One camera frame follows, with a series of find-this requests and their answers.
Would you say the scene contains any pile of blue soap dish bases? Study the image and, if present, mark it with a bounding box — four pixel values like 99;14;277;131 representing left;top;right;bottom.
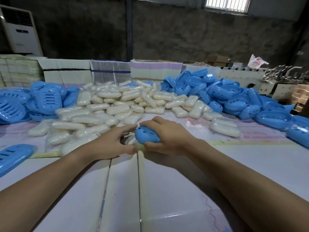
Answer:
159;68;309;149

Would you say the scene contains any barred window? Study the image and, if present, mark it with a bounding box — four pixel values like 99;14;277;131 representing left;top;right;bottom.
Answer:
204;0;251;14

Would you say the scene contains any white plastic bag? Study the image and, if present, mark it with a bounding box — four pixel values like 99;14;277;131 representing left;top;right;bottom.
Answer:
248;54;269;69

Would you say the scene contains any pink striped carton stack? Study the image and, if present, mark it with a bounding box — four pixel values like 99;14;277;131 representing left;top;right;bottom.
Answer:
130;59;184;82

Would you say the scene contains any white flat carton stack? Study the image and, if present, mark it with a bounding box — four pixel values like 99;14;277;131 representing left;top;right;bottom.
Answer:
37;57;93;85

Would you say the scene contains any person's left forearm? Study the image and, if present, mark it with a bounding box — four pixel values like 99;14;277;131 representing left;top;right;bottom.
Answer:
0;146;99;232

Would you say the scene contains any pile of blue slotted lids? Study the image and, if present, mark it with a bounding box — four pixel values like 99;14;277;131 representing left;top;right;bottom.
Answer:
0;81;81;125

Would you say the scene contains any stack of pale flat cartons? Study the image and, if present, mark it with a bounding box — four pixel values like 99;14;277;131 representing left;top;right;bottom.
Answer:
0;54;45;88

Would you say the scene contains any single blue slotted lid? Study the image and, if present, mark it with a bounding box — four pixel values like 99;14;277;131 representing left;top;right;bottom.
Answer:
0;144;35;178

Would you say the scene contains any stack of brown cardboard pieces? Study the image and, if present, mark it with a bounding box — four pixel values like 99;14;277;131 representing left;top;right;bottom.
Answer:
290;84;309;112

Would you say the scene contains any blue plastic soap case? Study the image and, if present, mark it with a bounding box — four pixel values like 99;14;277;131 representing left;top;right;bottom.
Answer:
135;126;161;144

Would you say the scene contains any white folding machine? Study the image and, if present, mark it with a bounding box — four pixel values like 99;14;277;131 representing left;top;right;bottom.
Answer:
217;66;298;100

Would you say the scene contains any person's left hand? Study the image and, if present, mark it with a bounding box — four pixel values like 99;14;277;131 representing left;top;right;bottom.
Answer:
85;124;138;160

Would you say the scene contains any person's right hand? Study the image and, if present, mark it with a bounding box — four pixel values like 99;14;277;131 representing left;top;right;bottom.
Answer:
139;116;197;157

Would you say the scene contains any person's right forearm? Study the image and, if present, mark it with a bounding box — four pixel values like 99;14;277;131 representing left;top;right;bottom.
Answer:
187;139;309;232

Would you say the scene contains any brown cardboard box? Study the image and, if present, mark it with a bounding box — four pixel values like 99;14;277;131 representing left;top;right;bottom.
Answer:
207;55;230;67

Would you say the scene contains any white standing air conditioner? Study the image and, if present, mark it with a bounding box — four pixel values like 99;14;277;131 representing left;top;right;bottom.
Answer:
0;4;44;57

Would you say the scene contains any silver strapped sheet stack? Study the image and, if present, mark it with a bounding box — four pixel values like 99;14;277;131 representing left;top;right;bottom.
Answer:
90;60;132;84

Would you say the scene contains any dark metal wall pillar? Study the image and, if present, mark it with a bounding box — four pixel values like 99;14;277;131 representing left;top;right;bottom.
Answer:
125;0;134;61

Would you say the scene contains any pile of wrapped white soaps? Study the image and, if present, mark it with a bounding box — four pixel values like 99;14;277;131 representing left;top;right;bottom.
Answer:
28;80;241;155

